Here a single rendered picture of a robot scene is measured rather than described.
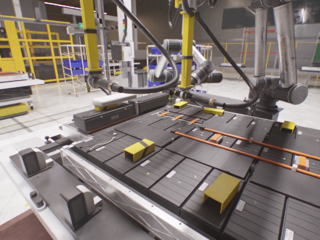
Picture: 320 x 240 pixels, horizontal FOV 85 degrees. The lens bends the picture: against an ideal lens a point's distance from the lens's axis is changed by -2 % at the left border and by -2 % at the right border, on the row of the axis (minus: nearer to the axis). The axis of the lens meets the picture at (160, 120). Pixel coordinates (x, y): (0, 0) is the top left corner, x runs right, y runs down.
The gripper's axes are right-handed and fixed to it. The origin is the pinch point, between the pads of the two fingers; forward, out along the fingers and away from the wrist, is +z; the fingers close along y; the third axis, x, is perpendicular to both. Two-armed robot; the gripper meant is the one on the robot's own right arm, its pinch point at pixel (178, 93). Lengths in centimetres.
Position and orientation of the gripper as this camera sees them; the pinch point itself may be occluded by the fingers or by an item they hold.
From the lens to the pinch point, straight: 138.4
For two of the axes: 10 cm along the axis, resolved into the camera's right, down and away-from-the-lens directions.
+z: -7.0, 6.5, -3.1
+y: 4.0, 7.1, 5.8
